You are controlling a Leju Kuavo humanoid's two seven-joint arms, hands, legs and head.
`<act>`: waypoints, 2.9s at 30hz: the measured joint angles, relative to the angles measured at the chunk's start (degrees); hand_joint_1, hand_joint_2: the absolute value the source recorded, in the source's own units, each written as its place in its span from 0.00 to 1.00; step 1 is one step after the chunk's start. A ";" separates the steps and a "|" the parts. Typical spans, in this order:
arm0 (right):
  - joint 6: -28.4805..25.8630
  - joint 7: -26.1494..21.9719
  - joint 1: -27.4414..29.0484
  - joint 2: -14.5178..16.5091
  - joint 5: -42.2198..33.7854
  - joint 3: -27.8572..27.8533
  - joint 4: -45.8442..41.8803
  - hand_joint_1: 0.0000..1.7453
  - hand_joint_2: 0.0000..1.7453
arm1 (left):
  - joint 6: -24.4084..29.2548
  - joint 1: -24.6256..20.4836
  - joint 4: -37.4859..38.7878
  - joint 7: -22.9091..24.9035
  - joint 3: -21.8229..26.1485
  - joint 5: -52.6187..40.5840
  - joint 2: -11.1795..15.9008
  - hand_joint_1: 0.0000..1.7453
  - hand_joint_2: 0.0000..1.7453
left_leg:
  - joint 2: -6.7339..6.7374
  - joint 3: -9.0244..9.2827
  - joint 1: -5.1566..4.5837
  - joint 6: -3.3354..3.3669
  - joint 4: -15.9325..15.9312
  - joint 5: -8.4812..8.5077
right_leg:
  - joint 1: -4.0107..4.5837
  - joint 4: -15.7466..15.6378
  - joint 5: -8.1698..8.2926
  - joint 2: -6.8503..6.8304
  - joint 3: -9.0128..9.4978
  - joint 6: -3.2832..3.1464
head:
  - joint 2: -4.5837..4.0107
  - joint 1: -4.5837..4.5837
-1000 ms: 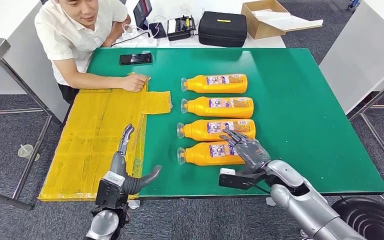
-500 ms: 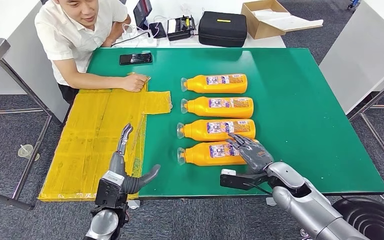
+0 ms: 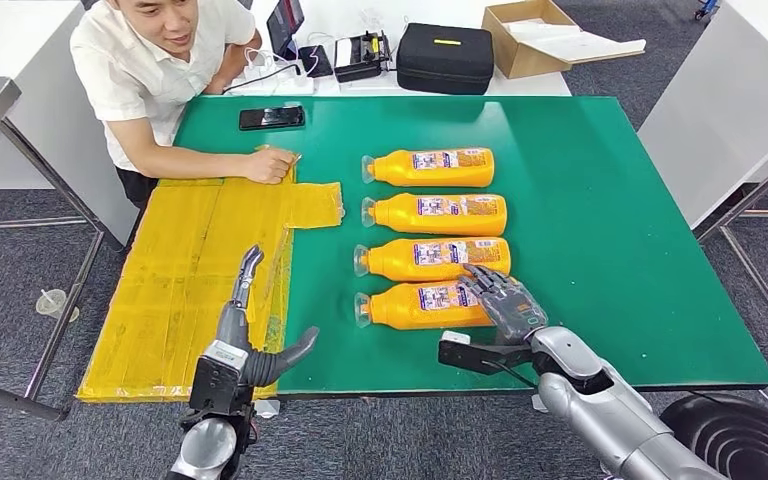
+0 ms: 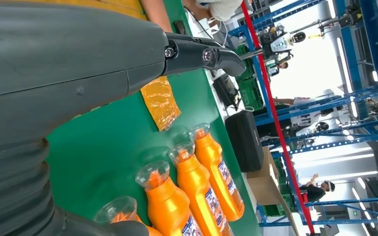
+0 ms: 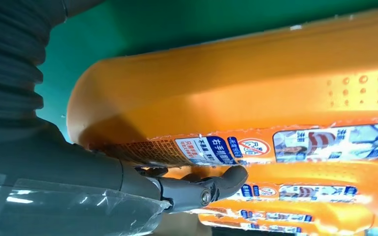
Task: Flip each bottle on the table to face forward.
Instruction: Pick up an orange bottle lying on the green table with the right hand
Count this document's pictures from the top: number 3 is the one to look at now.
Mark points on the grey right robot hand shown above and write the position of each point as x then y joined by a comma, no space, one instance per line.
510,308

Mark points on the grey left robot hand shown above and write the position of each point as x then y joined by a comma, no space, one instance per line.
235,331

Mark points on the person's right hand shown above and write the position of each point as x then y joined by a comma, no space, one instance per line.
268,166

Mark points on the orange detergent bottle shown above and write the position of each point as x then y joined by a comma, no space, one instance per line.
424,268
410,311
437,224
437,173

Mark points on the person's right forearm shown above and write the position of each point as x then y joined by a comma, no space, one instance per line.
178,162

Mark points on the person's left forearm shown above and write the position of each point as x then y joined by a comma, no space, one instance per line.
238,63

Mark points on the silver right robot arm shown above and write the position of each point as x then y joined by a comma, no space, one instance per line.
596,411

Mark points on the black smartphone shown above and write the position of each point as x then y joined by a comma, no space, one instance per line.
271,118

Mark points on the yellow taped cardboard sheet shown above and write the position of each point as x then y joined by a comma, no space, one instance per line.
178,278

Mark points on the white power strip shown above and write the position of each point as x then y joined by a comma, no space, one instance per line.
284,85

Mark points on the green table mat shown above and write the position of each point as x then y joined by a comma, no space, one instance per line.
589,232

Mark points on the small black flat device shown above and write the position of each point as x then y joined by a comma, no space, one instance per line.
316,61

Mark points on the black label printer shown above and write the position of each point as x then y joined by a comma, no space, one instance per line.
361,56

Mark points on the black tablet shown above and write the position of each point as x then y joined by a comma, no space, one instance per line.
284,23

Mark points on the person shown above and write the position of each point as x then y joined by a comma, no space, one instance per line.
139,79

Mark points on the clear plastic cup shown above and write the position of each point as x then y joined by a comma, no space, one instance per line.
53,305

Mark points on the black zippered carrying case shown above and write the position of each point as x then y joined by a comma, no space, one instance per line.
444,63

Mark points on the white desk with grey panel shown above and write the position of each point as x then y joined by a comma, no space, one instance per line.
39,146

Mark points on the brown cardboard box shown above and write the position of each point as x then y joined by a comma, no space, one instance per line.
523,60

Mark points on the white foam sheet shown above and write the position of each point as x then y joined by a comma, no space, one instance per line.
576,43

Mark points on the black round stool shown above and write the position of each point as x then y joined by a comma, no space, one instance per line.
748,444

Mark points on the white table with metal legs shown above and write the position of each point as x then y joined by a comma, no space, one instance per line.
722,99

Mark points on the blue wheeled cart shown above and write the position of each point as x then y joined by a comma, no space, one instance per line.
707,6

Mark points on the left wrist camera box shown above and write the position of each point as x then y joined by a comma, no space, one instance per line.
225,354

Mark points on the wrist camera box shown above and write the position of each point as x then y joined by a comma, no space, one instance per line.
225,354
463,358

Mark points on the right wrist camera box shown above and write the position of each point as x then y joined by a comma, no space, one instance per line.
463,358

